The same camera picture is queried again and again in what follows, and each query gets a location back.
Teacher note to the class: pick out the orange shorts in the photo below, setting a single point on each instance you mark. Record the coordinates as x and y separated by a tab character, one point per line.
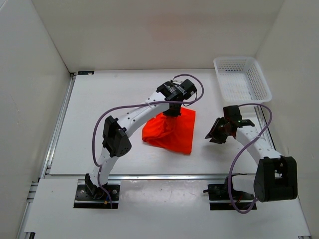
171	133

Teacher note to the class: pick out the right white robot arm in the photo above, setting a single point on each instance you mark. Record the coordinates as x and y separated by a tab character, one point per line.
276	176

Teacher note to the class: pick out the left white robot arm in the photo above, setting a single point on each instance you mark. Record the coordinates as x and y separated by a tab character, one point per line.
116	134

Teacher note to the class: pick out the aluminium table rail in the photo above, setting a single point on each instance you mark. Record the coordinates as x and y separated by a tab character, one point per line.
167	176

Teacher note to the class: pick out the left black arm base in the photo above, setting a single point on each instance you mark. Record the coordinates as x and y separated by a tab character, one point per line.
85	200

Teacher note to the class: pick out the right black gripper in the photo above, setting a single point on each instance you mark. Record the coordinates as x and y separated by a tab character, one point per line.
217	138

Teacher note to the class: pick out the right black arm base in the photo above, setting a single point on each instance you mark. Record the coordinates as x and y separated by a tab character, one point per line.
219	199

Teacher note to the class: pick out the white plastic basket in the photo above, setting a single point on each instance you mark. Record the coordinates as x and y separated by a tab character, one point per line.
241	80

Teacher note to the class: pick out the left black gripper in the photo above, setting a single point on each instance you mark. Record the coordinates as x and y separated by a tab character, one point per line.
175	113

